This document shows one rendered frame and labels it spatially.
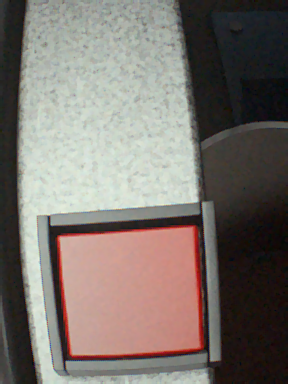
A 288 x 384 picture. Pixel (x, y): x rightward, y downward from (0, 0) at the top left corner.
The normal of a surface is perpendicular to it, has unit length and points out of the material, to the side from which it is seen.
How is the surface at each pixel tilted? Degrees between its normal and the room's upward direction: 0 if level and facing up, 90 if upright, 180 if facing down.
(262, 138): 87
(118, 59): 0
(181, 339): 0
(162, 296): 0
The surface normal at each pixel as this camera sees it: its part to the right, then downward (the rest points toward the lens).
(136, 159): -0.05, -0.34
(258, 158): 0.12, 0.91
